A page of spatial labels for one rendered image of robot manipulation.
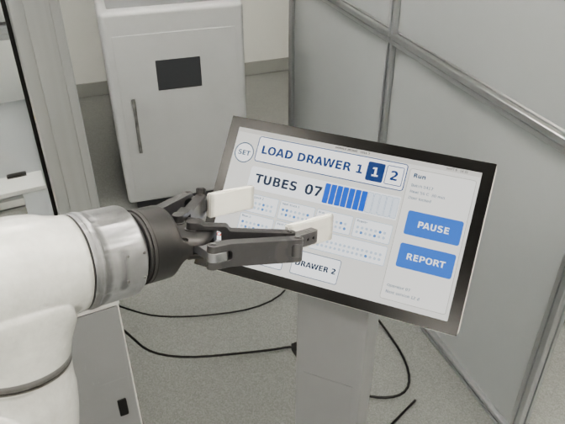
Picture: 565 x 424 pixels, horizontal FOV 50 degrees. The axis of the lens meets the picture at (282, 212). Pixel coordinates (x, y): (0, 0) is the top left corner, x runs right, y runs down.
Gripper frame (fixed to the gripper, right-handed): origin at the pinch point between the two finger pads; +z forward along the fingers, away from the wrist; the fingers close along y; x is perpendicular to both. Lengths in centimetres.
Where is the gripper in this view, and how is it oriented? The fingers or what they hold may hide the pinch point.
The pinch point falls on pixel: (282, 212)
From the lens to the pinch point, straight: 72.5
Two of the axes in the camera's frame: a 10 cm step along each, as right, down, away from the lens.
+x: 0.5, -9.5, -3.1
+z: 7.3, -1.8, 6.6
